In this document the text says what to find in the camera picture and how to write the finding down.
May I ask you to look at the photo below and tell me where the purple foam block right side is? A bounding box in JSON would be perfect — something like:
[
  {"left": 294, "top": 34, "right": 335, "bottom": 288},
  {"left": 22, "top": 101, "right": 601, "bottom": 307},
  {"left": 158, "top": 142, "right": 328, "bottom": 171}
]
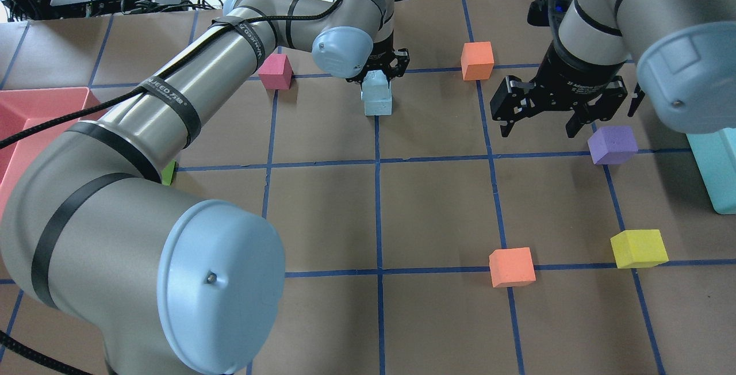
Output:
[{"left": 587, "top": 125, "right": 639, "bottom": 165}]

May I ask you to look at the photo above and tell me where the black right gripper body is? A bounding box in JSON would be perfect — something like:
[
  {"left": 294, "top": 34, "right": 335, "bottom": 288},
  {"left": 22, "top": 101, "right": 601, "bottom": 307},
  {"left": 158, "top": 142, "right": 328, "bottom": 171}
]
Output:
[{"left": 490, "top": 43, "right": 627, "bottom": 121}]

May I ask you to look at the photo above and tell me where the cyan plastic tray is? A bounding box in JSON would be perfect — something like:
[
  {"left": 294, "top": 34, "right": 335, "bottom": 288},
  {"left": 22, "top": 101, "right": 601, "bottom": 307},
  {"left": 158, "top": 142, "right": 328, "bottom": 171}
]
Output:
[{"left": 687, "top": 128, "right": 735, "bottom": 215}]

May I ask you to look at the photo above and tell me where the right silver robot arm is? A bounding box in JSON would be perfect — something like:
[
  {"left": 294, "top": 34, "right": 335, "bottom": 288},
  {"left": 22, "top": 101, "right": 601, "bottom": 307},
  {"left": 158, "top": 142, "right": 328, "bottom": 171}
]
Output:
[{"left": 490, "top": 0, "right": 735, "bottom": 137}]

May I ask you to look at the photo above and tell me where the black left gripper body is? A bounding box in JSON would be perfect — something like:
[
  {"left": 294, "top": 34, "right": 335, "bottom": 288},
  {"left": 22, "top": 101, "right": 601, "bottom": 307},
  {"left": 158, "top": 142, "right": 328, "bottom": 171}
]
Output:
[{"left": 346, "top": 32, "right": 411, "bottom": 83}]

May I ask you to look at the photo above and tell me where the light blue foam block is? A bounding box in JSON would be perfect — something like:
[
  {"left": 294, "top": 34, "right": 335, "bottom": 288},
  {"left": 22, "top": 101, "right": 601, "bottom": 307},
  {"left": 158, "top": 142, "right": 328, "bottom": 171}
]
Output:
[
  {"left": 363, "top": 98, "right": 393, "bottom": 117},
  {"left": 361, "top": 70, "right": 393, "bottom": 102}
]

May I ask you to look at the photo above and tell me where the pink foam block far left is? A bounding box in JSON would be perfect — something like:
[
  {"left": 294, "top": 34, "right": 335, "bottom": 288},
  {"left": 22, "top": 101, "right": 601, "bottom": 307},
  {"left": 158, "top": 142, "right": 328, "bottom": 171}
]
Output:
[{"left": 257, "top": 53, "right": 293, "bottom": 90}]

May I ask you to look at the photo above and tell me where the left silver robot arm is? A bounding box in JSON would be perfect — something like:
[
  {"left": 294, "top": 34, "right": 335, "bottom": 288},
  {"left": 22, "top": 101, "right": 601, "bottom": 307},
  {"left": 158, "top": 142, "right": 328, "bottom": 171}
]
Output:
[{"left": 2, "top": 0, "right": 394, "bottom": 374}]

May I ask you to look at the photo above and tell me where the pink plastic tray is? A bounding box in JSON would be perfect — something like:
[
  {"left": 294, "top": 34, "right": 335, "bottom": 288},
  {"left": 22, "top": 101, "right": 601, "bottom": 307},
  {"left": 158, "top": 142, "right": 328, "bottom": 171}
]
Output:
[{"left": 0, "top": 87, "right": 104, "bottom": 215}]

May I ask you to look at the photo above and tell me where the yellow foam block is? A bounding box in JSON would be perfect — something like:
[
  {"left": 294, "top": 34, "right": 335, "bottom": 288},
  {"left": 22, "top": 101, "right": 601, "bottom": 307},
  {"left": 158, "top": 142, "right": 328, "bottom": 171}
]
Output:
[{"left": 610, "top": 230, "right": 670, "bottom": 269}]

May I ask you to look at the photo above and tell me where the orange foam block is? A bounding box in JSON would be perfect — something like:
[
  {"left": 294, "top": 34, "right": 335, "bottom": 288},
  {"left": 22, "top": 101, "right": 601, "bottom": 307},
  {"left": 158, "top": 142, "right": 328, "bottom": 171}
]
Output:
[
  {"left": 461, "top": 40, "right": 495, "bottom": 81},
  {"left": 489, "top": 247, "right": 536, "bottom": 288}
]

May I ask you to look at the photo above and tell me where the green foam block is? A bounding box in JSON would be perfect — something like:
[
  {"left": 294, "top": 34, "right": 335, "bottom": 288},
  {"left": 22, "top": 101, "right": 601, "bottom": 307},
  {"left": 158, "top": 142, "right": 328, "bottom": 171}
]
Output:
[{"left": 161, "top": 160, "right": 177, "bottom": 186}]

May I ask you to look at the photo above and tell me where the orange foam block far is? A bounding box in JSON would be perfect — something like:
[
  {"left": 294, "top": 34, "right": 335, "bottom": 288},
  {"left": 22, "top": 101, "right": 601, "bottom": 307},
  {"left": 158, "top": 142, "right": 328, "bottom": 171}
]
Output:
[{"left": 461, "top": 40, "right": 495, "bottom": 81}]

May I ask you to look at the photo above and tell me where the orange foam block near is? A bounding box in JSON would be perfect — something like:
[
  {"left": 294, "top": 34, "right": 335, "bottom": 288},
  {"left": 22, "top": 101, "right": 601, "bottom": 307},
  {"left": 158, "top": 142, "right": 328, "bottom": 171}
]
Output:
[{"left": 489, "top": 247, "right": 536, "bottom": 288}]

